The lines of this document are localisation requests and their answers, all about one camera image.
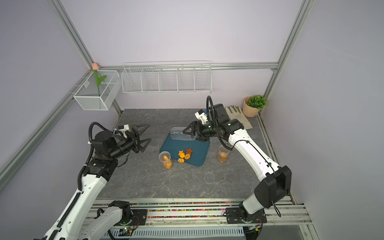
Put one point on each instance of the clear cookie jar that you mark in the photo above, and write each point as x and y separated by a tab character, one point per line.
166	160
176	133
223	154

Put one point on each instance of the teal plastic tray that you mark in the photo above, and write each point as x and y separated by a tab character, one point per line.
198	156

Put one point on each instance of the white mesh wall basket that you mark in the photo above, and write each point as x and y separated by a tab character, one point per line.
87	95

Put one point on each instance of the potted green plant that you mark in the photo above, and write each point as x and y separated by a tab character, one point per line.
254	104

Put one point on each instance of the beige gardening glove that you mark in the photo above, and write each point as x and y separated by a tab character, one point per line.
237	113

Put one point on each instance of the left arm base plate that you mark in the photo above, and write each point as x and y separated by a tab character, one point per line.
136	217

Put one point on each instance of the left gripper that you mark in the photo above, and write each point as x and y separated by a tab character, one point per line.
133	138

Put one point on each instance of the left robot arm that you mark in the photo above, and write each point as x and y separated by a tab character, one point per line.
107	146

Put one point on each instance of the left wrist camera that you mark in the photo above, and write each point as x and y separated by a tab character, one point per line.
122	129

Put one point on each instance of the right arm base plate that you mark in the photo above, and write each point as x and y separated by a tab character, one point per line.
240	216

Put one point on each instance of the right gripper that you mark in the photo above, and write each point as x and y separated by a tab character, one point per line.
193	124

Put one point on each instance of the orange cookies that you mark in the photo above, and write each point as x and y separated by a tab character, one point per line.
185	155

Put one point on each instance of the artificial pink tulip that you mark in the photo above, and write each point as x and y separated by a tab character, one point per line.
99	79

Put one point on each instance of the white wire wall shelf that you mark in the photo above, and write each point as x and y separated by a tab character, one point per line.
167	77

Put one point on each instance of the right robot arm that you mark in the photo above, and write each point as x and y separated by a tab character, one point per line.
275	180

